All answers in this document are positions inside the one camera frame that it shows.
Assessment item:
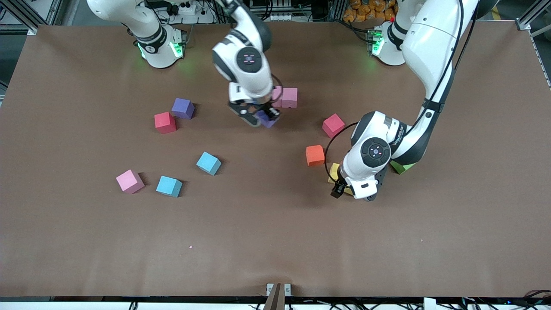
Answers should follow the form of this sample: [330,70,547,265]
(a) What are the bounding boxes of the purple foam cube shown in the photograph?
[171,98,196,120]
[257,111,278,129]

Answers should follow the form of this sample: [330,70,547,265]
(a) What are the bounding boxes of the orange foam cube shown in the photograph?
[306,145,326,167]

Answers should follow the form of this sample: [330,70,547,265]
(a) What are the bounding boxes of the bracket with brown post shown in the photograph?
[266,283,292,310]

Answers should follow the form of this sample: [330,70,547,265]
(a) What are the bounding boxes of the magenta red foam cube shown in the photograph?
[322,113,346,139]

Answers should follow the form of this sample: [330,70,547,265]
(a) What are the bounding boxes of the orange fruit net bag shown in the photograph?
[343,0,396,23]

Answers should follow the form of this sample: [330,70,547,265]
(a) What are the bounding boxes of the brown table cover sheet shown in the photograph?
[0,21,551,298]

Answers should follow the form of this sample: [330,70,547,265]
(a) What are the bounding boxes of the green foam cube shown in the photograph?
[390,160,417,175]

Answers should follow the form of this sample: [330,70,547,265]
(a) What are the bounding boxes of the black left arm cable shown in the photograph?
[324,122,360,186]

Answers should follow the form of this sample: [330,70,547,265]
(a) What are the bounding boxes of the blue foam cube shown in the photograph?
[196,152,222,176]
[156,175,183,198]

